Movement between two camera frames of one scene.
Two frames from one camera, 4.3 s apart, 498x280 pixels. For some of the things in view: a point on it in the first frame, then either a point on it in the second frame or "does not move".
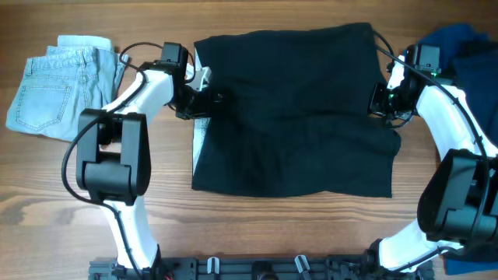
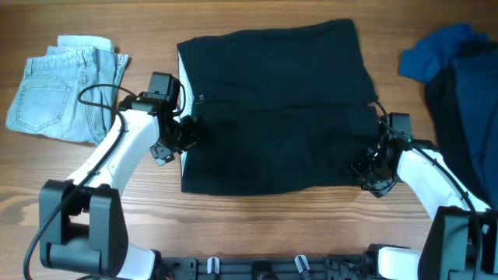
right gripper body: (385, 101) to (377, 176)
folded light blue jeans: (80, 72) does not move
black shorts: (297, 117) does not move
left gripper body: (200, 103) to (184, 135)
